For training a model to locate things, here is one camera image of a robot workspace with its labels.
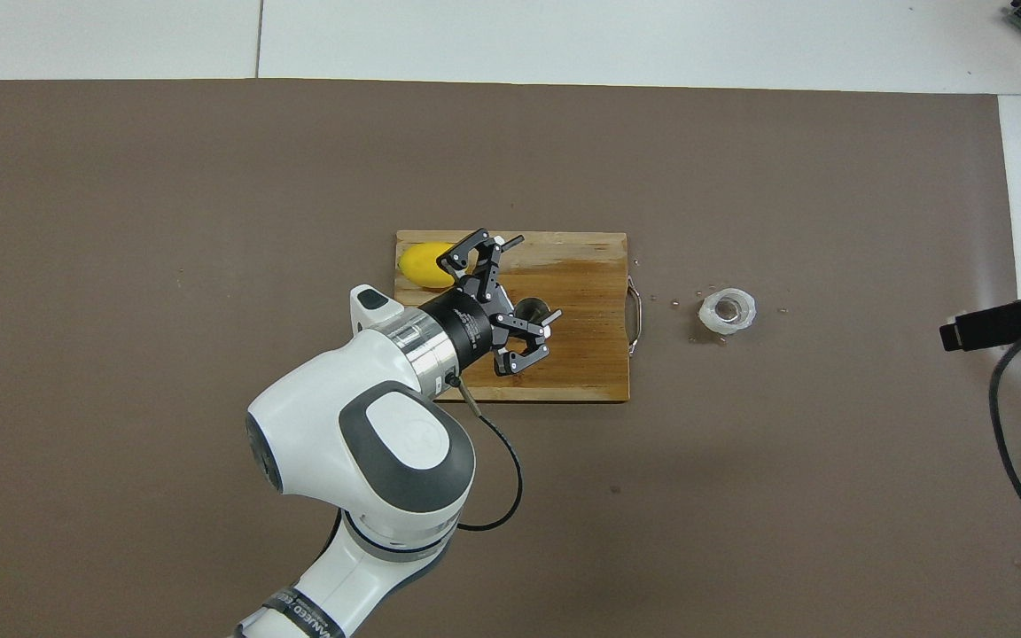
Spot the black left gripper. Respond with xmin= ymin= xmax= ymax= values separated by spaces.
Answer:
xmin=417 ymin=229 xmax=563 ymax=377

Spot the steel double jigger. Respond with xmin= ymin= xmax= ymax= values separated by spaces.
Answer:
xmin=513 ymin=299 xmax=556 ymax=331

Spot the clear plastic cup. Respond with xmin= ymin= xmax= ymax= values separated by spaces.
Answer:
xmin=698 ymin=286 xmax=758 ymax=336

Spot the wooden cutting board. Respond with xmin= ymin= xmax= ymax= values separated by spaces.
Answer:
xmin=391 ymin=230 xmax=646 ymax=404

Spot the yellow lemon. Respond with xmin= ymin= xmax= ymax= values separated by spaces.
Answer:
xmin=398 ymin=241 xmax=458 ymax=292

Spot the brown table mat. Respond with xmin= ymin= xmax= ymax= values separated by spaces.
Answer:
xmin=0 ymin=78 xmax=1021 ymax=638

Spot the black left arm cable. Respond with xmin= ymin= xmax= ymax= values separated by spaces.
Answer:
xmin=448 ymin=372 xmax=525 ymax=533

